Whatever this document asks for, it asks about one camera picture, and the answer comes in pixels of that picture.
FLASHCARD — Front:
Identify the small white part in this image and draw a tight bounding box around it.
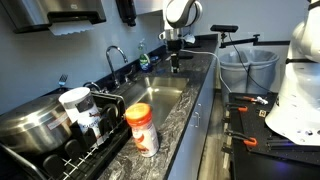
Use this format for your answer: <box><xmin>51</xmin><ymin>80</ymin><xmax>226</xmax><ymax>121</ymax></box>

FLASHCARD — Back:
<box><xmin>255</xmin><ymin>96</ymin><xmax>269</xmax><ymax>106</ymax></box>

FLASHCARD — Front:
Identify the white base cabinet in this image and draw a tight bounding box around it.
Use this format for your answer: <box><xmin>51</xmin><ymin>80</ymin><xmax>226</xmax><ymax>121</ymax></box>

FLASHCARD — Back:
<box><xmin>166</xmin><ymin>56</ymin><xmax>218</xmax><ymax>180</ymax></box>

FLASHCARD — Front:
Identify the small chrome faucet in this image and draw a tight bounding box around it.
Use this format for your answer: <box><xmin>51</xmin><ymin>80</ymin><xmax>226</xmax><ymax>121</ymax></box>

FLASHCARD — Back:
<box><xmin>82</xmin><ymin>81</ymin><xmax>102</xmax><ymax>93</ymax></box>

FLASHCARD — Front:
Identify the black stereo camera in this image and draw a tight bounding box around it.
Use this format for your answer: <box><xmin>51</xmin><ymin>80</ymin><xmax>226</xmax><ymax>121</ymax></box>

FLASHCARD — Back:
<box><xmin>210</xmin><ymin>24</ymin><xmax>240</xmax><ymax>34</ymax></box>

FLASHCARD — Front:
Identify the white paper towel sheet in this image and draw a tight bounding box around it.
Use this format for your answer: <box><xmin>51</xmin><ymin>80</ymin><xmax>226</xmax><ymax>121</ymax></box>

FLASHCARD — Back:
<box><xmin>48</xmin><ymin>19</ymin><xmax>96</xmax><ymax>36</ymax></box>

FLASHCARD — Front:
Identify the orange-lid plastic container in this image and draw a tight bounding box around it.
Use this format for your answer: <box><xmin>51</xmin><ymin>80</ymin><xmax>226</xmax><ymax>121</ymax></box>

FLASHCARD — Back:
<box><xmin>124</xmin><ymin>102</ymin><xmax>160</xmax><ymax>158</ymax></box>

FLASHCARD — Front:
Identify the stainless steel sink basin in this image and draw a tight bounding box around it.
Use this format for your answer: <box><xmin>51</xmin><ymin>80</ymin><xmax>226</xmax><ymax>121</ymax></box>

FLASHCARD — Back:
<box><xmin>118</xmin><ymin>75</ymin><xmax>188</xmax><ymax>129</ymax></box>

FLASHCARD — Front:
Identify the white cable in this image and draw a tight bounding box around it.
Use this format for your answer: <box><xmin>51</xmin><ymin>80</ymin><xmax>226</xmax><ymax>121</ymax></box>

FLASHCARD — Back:
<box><xmin>179</xmin><ymin>49</ymin><xmax>233</xmax><ymax>94</ymax></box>

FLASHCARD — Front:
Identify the chrome faucet lever handle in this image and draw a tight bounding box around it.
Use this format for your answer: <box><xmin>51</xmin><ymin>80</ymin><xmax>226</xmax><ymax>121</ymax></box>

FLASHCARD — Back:
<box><xmin>99</xmin><ymin>85</ymin><xmax>111</xmax><ymax>95</ymax></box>
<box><xmin>124</xmin><ymin>64</ymin><xmax>137</xmax><ymax>83</ymax></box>

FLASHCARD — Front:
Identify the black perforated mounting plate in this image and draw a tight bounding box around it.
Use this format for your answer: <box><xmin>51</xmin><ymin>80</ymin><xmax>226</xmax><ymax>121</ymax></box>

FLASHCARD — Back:
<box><xmin>229</xmin><ymin>91</ymin><xmax>320</xmax><ymax>166</ymax></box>

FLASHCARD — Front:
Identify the orange-handled hand tool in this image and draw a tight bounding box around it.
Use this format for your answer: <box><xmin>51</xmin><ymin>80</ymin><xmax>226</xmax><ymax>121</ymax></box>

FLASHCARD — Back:
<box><xmin>234</xmin><ymin>95</ymin><xmax>258</xmax><ymax>103</ymax></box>

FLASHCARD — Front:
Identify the green dish soap bottle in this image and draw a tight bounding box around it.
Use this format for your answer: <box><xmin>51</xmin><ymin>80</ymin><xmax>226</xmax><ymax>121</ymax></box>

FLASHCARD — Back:
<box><xmin>138</xmin><ymin>39</ymin><xmax>153</xmax><ymax>73</ymax></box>

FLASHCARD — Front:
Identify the black dish rack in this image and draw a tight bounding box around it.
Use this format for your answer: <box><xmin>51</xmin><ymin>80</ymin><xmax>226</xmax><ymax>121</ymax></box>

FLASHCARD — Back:
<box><xmin>0</xmin><ymin>90</ymin><xmax>133</xmax><ymax>180</ymax></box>

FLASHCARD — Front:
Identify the black wall soap dispenser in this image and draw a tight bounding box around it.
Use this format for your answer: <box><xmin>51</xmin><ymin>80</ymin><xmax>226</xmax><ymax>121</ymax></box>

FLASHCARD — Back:
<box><xmin>115</xmin><ymin>0</ymin><xmax>138</xmax><ymax>28</ymax></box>

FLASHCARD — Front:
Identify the grey plastic trash bin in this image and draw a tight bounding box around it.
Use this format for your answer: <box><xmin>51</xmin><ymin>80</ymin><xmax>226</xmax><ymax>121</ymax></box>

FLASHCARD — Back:
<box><xmin>247</xmin><ymin>49</ymin><xmax>280</xmax><ymax>94</ymax></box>
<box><xmin>219</xmin><ymin>51</ymin><xmax>250</xmax><ymax>101</ymax></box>

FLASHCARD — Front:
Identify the white wall cabinet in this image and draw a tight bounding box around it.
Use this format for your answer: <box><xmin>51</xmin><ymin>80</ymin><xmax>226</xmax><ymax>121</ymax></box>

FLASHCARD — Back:
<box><xmin>133</xmin><ymin>0</ymin><xmax>166</xmax><ymax>16</ymax></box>

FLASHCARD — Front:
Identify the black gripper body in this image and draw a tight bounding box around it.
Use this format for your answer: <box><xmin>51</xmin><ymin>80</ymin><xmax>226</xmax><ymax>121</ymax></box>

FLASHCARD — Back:
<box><xmin>166</xmin><ymin>39</ymin><xmax>184</xmax><ymax>54</ymax></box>

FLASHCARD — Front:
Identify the tall chrome gooseneck faucet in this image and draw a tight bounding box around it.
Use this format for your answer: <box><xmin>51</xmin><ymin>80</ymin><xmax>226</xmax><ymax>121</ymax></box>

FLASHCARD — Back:
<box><xmin>105</xmin><ymin>45</ymin><xmax>129</xmax><ymax>88</ymax></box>

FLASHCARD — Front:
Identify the orange-handled black bar clamp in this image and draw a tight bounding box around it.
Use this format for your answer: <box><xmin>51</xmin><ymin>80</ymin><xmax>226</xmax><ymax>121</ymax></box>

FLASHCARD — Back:
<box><xmin>223</xmin><ymin>129</ymin><xmax>259</xmax><ymax>148</ymax></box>
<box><xmin>224</xmin><ymin>102</ymin><xmax>249</xmax><ymax>113</ymax></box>

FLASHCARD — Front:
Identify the steel paper towel dispenser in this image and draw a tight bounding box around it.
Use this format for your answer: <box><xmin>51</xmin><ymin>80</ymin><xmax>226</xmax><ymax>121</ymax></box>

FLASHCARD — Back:
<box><xmin>0</xmin><ymin>0</ymin><xmax>108</xmax><ymax>34</ymax></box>

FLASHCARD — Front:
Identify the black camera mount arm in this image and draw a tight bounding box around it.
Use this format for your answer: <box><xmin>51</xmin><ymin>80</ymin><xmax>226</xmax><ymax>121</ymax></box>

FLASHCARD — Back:
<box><xmin>219</xmin><ymin>32</ymin><xmax>290</xmax><ymax>49</ymax></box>

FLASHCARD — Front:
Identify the stainless steel pot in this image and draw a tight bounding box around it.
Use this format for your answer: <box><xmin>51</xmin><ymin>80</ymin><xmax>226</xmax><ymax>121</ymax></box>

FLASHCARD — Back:
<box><xmin>0</xmin><ymin>93</ymin><xmax>73</xmax><ymax>154</ymax></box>

